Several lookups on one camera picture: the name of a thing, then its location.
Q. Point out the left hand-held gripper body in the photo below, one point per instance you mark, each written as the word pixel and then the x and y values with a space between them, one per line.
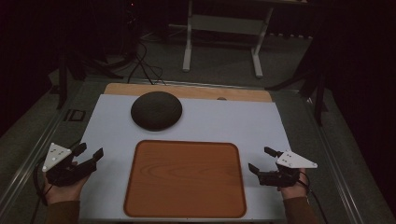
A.
pixel 59 169

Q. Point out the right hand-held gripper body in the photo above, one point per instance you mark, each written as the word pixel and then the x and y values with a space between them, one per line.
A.
pixel 288 171

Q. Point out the person's right hand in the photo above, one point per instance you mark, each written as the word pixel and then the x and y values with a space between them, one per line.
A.
pixel 294 190

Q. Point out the person's left hand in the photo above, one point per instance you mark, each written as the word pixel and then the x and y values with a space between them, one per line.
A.
pixel 63 193

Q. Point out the white table mat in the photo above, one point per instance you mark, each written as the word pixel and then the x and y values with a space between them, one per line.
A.
pixel 218 121

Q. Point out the brown wooden tray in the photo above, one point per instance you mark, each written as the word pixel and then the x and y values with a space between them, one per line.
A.
pixel 185 179

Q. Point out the dark round upturned bowl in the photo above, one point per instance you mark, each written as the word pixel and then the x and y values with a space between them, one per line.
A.
pixel 156 111

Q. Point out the black tripod stand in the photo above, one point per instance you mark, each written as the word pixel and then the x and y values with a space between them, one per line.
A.
pixel 77 67
pixel 314 84

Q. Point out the white metal stand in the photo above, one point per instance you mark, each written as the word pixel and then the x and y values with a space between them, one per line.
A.
pixel 224 25

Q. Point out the metal floor rail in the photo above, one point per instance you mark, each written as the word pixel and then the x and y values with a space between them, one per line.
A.
pixel 34 152
pixel 336 161

